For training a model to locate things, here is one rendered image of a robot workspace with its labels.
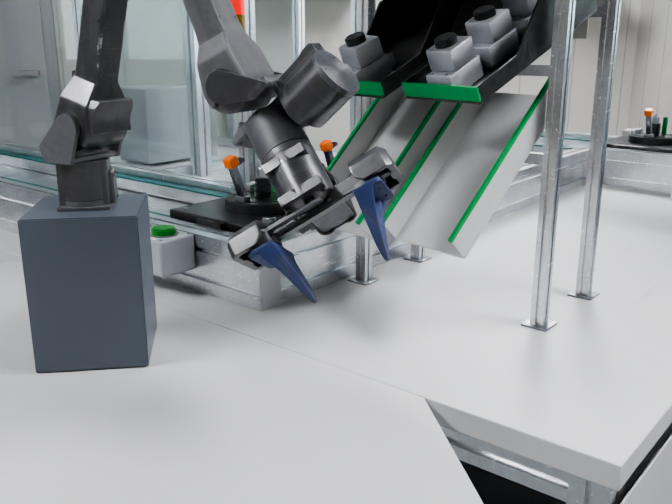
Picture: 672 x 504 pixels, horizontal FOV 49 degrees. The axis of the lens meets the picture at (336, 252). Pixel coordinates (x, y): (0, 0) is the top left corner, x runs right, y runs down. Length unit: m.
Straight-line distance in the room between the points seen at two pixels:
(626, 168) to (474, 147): 1.17
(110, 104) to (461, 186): 0.48
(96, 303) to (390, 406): 0.39
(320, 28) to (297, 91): 4.59
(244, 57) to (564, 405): 0.53
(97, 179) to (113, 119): 0.08
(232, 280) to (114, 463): 0.47
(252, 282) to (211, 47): 0.45
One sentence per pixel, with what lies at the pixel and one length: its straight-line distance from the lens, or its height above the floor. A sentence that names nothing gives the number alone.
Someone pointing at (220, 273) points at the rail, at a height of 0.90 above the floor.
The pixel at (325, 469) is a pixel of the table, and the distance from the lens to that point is 0.76.
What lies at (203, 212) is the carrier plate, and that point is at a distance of 1.33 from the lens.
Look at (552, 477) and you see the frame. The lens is 0.88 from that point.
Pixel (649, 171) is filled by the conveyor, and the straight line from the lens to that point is 2.23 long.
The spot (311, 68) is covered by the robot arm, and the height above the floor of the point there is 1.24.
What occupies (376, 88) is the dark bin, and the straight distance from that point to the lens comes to 1.05.
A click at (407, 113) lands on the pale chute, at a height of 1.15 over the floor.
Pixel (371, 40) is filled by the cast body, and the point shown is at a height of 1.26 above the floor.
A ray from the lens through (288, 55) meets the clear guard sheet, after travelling 2.67.
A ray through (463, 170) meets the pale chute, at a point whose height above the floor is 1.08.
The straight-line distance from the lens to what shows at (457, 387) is 0.93.
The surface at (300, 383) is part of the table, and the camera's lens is 0.93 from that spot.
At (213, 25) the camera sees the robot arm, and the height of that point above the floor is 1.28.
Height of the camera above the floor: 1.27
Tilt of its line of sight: 16 degrees down
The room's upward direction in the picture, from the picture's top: straight up
